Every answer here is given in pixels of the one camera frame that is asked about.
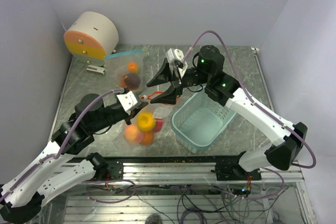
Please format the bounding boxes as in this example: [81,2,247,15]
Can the small white wall clip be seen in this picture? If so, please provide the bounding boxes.
[251,47,260,54]

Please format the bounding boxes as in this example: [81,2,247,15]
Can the clear zip top bag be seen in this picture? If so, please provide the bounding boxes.
[104,49,149,93]

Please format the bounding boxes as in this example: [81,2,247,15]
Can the light blue plastic basket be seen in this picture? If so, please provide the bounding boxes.
[170,91,236,153]

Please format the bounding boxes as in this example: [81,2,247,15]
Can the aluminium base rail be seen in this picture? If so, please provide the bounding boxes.
[103,162,304,184]

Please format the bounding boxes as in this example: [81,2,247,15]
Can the orange toy fruit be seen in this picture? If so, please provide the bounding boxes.
[140,131,155,145]

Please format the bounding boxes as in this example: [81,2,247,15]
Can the pink toy peach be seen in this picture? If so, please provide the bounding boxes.
[123,124,142,144]

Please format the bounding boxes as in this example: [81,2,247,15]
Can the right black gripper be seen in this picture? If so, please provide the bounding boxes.
[146,58,211,104]

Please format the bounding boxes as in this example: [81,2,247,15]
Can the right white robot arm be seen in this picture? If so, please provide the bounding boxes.
[146,45,308,180]

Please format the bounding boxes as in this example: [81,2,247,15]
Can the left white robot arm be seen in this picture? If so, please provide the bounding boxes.
[1,89,148,223]

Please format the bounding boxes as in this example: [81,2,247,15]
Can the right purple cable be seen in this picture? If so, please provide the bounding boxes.
[182,30,317,169]

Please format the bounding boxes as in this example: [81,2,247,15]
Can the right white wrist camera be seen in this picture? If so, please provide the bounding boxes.
[166,48,188,80]

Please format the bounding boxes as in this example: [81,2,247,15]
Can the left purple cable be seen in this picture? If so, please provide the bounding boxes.
[0,88,127,204]

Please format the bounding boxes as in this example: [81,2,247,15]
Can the yellow toy lemon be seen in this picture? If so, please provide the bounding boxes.
[136,112,155,132]

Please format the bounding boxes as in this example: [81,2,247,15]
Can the purple cable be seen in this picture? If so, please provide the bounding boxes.
[0,88,127,204]
[182,30,317,169]

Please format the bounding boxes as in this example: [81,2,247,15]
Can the clear bag orange zipper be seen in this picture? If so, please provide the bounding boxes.
[123,91,173,147]

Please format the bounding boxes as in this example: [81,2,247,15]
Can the round cream drawer box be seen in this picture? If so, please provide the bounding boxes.
[64,11,119,67]

